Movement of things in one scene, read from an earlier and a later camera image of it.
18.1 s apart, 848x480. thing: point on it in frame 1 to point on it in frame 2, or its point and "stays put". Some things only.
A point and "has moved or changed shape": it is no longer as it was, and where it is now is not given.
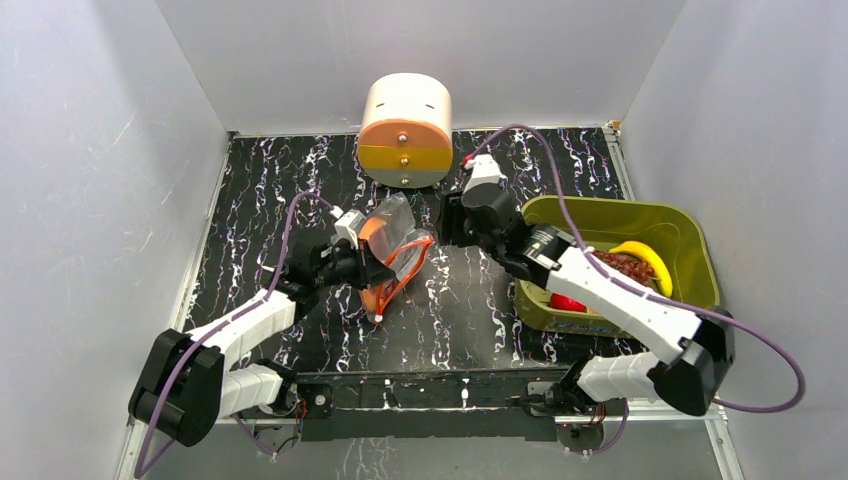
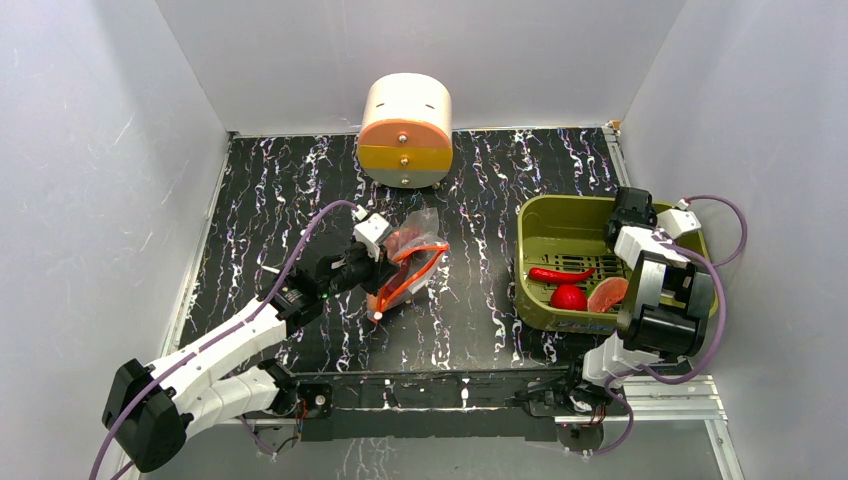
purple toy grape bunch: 631,266 to 395,239
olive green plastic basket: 671,229 stays put
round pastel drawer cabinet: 406,136 stays put
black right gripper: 453,221 to 626,216
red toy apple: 565,303 stays put
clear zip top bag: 388,235 has moved or changed shape
